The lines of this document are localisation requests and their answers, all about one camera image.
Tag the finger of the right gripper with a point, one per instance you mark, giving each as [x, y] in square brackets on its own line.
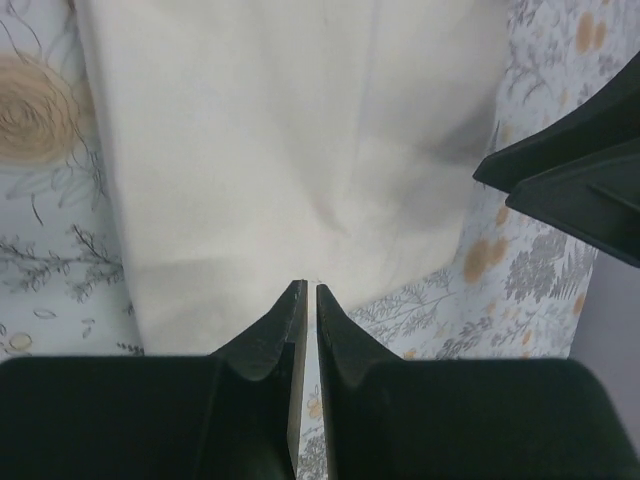
[594, 199]
[608, 118]

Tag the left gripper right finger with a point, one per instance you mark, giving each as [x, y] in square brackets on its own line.
[390, 418]

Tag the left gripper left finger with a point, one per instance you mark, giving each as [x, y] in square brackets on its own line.
[232, 414]

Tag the cream white t shirt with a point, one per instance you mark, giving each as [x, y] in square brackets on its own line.
[248, 144]

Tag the floral patterned table mat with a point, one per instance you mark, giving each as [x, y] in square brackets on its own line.
[514, 288]

